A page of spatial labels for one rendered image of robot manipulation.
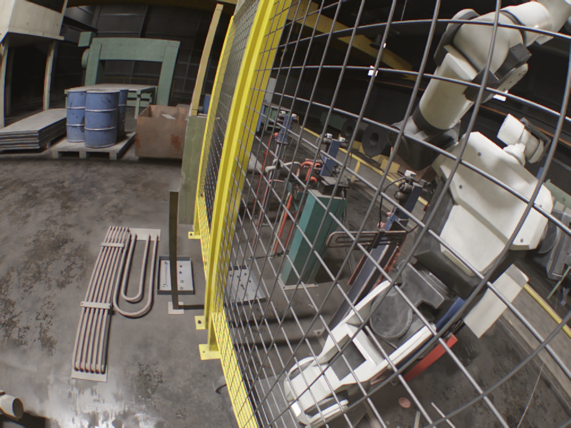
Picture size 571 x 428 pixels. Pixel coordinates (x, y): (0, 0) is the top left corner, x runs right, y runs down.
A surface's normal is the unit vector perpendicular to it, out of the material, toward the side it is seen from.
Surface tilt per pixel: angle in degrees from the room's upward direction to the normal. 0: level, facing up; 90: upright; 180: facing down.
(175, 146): 90
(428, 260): 116
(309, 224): 90
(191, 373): 0
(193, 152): 90
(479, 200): 72
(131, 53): 90
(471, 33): 105
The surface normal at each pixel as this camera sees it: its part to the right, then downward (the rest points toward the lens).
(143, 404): 0.25, -0.86
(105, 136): 0.82, 0.44
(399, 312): -0.73, -0.30
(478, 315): -0.91, -0.05
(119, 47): 0.34, 0.51
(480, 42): -0.81, 0.32
